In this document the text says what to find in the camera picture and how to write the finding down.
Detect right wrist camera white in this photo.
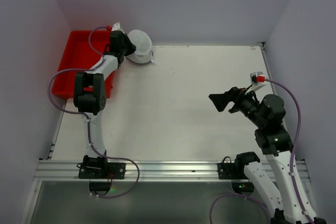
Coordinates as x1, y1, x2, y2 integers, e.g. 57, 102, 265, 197
249, 71, 266, 91

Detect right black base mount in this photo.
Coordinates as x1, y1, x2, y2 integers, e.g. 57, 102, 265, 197
217, 156, 255, 195

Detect red plastic tray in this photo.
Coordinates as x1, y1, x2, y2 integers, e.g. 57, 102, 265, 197
51, 30, 110, 100

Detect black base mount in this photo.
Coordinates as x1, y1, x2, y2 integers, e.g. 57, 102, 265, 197
217, 156, 255, 195
76, 155, 126, 196

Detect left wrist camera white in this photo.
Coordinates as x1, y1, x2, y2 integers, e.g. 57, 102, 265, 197
111, 22, 122, 31

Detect white mesh laundry bag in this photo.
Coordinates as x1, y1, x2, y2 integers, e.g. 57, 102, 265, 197
126, 29, 153, 65

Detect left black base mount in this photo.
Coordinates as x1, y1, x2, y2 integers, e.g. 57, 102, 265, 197
76, 155, 126, 196

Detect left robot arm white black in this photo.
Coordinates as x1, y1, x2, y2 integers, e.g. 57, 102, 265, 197
73, 30, 136, 180

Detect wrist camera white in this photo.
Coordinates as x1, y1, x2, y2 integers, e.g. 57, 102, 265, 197
249, 71, 266, 91
111, 22, 122, 31

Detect aluminium mounting rail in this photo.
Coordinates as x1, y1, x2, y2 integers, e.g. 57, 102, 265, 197
33, 158, 312, 182

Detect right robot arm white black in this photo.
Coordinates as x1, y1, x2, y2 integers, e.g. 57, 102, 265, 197
209, 87, 326, 223

